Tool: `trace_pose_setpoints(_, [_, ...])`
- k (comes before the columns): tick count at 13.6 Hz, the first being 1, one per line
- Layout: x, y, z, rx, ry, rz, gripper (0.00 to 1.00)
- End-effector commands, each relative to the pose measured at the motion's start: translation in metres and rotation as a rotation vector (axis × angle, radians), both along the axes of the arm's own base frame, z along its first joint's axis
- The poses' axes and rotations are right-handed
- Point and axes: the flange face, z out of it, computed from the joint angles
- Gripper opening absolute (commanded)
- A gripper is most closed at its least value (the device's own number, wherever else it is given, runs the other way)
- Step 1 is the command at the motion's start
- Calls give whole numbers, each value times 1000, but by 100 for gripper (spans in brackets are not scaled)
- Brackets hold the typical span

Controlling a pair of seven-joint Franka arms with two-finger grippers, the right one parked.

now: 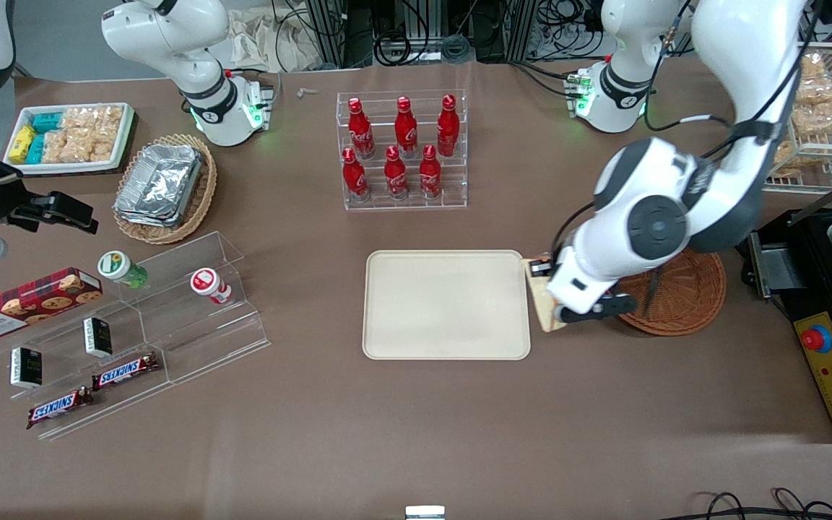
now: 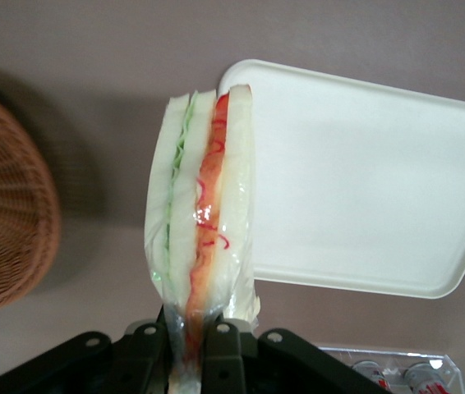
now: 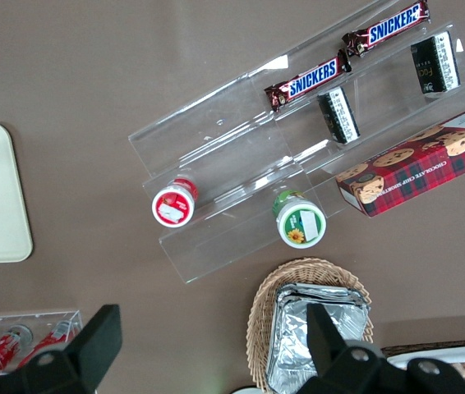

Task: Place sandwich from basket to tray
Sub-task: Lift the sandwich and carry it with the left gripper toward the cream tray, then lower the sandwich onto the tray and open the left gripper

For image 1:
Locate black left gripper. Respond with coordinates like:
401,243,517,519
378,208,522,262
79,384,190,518
529,251,563,284

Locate stacked aluminium foil trays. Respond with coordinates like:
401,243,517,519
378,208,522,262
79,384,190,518
114,143,204,228

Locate white rectangular snack tray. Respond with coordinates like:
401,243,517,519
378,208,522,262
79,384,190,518
3,103,135,176

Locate round brown wicker basket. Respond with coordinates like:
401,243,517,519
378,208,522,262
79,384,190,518
615,248,727,337

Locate red tartan cookie box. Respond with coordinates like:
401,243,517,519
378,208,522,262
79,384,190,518
0,267,104,342

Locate crumpled white cloth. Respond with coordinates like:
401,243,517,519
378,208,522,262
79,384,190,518
227,7,323,73

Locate triangle sandwich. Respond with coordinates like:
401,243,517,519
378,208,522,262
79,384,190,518
522,256,569,334

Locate black table appliance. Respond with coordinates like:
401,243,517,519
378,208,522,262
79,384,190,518
741,204,832,322

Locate black floor cables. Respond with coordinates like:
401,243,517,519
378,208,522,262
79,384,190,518
676,488,832,520

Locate black base cables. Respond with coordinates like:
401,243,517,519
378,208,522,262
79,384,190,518
508,61,581,99

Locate red cola bottle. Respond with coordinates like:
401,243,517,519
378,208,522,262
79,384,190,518
419,144,443,199
342,147,370,202
384,146,410,201
394,96,419,159
437,94,460,158
347,97,376,160

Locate green yogurt cup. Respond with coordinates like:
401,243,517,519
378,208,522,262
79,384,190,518
97,251,148,289

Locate Snickers chocolate bar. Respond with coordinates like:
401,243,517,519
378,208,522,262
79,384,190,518
26,386,95,430
91,352,161,391

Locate aluminium frame rack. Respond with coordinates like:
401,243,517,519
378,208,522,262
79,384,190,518
305,0,536,67

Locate beige rectangular tray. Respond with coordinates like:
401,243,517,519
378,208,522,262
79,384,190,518
363,250,532,360

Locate white wire rack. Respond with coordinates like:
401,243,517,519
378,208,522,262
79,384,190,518
761,42,832,196

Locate clear rice cracker bag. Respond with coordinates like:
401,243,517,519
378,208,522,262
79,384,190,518
62,106,125,163
42,130,70,164
66,124,96,164

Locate yellow snack packet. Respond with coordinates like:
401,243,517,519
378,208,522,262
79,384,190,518
9,126,36,164

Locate oval tan wicker basket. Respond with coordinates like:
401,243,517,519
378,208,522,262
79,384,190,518
113,134,218,245

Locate small black box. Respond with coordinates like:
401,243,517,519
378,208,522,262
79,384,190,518
83,317,113,358
10,347,43,389

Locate red yogurt cup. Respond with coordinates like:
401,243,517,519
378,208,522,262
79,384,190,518
190,268,233,306

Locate clear acrylic bottle rack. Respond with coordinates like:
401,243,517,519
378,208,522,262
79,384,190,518
337,89,469,212

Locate clear acrylic stepped display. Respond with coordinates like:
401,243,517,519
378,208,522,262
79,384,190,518
0,231,272,441

